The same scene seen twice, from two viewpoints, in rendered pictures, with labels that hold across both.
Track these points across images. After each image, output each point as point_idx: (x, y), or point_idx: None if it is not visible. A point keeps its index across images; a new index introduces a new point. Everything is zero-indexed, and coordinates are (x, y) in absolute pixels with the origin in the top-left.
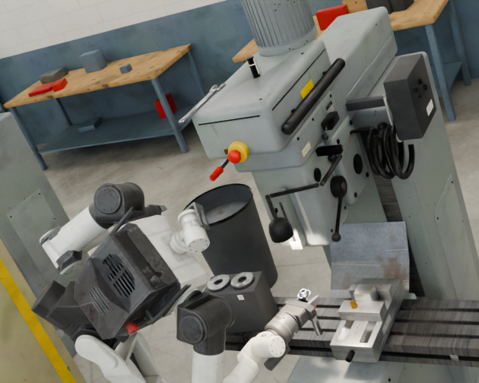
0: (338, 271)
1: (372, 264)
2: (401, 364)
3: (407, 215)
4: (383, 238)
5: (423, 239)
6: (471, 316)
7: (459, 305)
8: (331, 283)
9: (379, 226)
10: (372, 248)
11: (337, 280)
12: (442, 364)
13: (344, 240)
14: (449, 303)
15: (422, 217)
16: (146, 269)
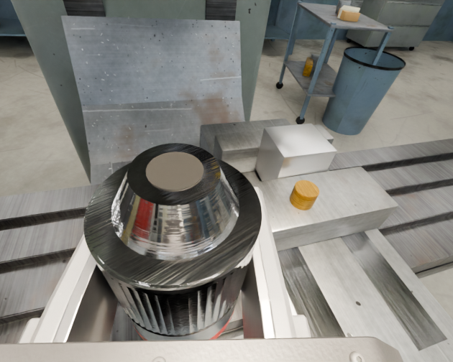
0: (103, 126)
1: (175, 107)
2: None
3: (246, 6)
4: (197, 56)
5: (252, 65)
6: (423, 172)
7: (382, 156)
8: (90, 153)
9: (188, 29)
10: (175, 75)
11: (105, 143)
12: (430, 274)
13: (111, 57)
14: (365, 156)
15: (267, 17)
16: None
